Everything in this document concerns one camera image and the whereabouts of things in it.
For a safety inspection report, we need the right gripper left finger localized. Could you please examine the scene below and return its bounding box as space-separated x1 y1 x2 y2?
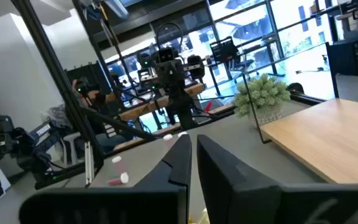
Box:
19 133 193 224

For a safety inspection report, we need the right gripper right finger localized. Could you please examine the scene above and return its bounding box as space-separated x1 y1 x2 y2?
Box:
196 134 358 224

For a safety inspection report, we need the wooden shelf with black legs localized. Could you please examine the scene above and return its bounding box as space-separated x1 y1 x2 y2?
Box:
242 42 358 184

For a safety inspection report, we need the wooden workbench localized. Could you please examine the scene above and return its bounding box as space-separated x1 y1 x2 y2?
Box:
104 82 206 123

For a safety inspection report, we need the black office chair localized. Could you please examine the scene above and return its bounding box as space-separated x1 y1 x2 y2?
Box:
209 36 256 77

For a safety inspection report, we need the grey table mat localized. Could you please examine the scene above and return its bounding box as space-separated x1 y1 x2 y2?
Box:
63 99 326 224

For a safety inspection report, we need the person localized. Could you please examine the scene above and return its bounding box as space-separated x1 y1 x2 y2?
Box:
70 77 136 153

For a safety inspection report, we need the white stool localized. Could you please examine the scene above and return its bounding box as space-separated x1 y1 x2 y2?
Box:
61 132 83 166

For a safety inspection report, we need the green potted plant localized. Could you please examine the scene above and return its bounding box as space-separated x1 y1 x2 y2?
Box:
233 73 291 127

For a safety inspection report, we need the black computer tower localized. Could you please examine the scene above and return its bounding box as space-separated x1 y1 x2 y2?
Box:
326 37 358 77

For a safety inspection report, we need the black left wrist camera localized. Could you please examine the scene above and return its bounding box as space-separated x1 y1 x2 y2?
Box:
157 47 177 63

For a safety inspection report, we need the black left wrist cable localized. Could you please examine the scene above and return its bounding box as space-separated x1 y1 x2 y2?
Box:
156 22 185 50

